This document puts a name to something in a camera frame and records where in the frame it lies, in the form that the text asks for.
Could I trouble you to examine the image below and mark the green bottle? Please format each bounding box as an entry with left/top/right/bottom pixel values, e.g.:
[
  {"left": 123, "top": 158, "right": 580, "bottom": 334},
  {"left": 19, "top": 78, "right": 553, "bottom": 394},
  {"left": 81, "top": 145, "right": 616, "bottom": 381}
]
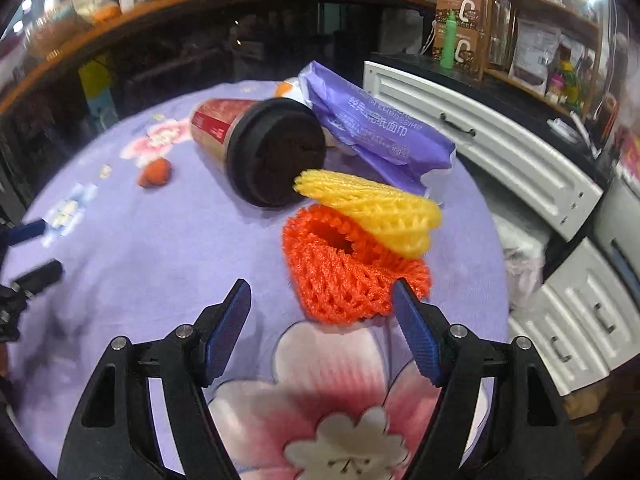
[{"left": 439, "top": 10, "right": 457, "bottom": 70}]

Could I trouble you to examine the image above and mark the orange foam fruit net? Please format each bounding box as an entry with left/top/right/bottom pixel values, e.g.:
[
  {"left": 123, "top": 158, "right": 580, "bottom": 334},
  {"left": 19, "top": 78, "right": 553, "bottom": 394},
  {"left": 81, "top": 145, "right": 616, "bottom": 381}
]
[{"left": 282, "top": 205, "right": 432, "bottom": 325}]

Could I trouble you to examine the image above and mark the wooden shelf rack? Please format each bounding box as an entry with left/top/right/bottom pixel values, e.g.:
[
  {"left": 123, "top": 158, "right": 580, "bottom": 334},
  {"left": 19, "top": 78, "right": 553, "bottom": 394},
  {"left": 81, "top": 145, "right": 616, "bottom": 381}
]
[{"left": 480, "top": 0, "right": 603, "bottom": 119}]

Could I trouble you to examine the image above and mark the small orange peel piece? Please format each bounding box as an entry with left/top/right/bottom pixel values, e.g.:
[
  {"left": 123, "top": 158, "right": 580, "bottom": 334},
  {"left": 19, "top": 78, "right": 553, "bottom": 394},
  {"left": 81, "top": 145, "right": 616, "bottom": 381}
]
[{"left": 138, "top": 158, "right": 172, "bottom": 188}]

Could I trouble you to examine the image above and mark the purple tissue pack wrapper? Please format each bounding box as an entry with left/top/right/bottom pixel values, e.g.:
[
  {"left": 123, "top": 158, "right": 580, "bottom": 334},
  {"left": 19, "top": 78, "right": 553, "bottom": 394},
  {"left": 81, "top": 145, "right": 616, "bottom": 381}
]
[{"left": 297, "top": 62, "right": 457, "bottom": 204}]

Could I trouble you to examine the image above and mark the brown coffee box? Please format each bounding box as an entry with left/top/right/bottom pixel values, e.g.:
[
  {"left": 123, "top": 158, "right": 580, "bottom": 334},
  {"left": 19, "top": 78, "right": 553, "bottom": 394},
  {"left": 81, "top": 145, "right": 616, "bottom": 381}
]
[{"left": 432, "top": 0, "right": 486, "bottom": 74}]

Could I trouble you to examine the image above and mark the red paper coffee cup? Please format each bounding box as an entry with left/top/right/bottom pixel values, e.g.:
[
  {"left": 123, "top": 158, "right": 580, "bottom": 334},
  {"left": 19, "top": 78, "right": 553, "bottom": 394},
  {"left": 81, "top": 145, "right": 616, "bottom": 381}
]
[{"left": 189, "top": 98, "right": 326, "bottom": 208}]

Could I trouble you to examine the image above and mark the yellow foam fruit net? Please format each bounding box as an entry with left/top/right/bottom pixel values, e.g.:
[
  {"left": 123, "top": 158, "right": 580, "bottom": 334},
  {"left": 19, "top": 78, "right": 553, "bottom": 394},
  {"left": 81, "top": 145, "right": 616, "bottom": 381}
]
[{"left": 294, "top": 169, "right": 442, "bottom": 259}]

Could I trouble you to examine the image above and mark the white drawer cabinet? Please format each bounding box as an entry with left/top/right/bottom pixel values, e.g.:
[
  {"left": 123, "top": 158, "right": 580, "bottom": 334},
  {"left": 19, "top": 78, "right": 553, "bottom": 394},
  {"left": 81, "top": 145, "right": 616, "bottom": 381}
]
[{"left": 363, "top": 56, "right": 639, "bottom": 394}]

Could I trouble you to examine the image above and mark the dark glass display counter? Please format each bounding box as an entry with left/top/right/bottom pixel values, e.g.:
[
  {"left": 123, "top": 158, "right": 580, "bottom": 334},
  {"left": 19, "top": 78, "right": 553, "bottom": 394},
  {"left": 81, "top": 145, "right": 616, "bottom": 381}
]
[{"left": 1, "top": 0, "right": 435, "bottom": 208}]

